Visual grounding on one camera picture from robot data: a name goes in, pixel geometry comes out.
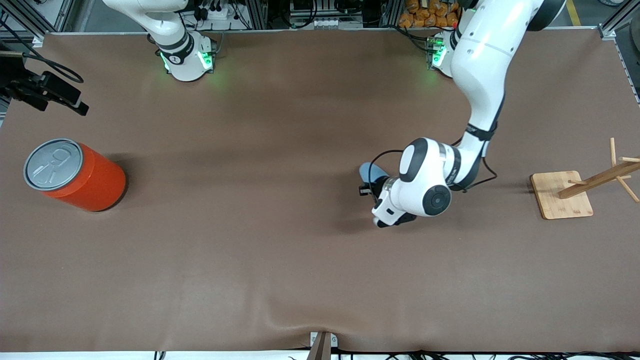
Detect light blue plastic cup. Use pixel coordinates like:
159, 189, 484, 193
359, 161, 391, 187

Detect wooden cup rack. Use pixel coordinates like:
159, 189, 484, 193
530, 137, 640, 221

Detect orange can with silver lid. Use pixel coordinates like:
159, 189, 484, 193
23, 138, 127, 213

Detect brown table mat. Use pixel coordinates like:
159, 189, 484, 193
0, 29, 640, 353

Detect white power strip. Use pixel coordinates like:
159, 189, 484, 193
292, 17, 363, 30

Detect orange snack bags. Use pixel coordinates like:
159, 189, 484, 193
398, 0, 460, 29

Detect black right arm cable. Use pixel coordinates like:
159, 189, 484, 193
0, 20, 84, 84

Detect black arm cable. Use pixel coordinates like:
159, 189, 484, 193
0, 20, 84, 84
369, 147, 499, 194

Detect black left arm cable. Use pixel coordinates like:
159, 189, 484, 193
369, 147, 499, 194

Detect metal table edge bracket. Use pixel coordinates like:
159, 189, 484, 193
309, 331, 339, 360

